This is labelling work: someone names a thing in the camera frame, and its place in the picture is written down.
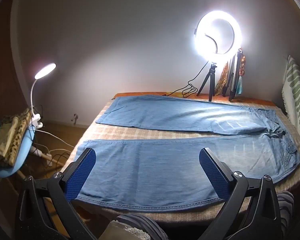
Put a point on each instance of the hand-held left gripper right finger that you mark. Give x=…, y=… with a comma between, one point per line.
x=212, y=172

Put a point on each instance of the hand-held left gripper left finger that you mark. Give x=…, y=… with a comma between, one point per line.
x=83, y=172

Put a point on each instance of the blue denim pants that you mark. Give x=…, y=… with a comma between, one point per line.
x=152, y=170

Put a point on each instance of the white power strip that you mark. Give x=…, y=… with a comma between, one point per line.
x=46, y=156

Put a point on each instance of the beige checked bed blanket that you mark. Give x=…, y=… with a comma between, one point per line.
x=140, y=133

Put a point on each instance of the leopard print cloth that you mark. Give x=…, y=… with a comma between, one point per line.
x=17, y=140

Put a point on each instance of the person's left leg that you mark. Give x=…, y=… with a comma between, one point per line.
x=142, y=226

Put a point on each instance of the person's leg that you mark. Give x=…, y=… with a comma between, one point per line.
x=286, y=210
x=142, y=226

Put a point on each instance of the person's right leg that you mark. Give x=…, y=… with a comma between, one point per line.
x=286, y=210

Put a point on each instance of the olive cloth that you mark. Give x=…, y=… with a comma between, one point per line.
x=2, y=142

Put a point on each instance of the teal cloth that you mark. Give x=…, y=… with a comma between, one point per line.
x=239, y=88

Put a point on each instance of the folded black tripod stand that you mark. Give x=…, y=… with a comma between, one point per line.
x=233, y=80

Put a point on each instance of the white clip desk lamp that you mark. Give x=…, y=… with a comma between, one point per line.
x=46, y=70

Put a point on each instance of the green white striped blanket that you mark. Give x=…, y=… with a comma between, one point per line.
x=296, y=92

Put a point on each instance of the brown wooden door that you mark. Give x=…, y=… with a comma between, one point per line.
x=5, y=67

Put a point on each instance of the small metal wall fitting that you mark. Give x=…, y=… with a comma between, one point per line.
x=76, y=118

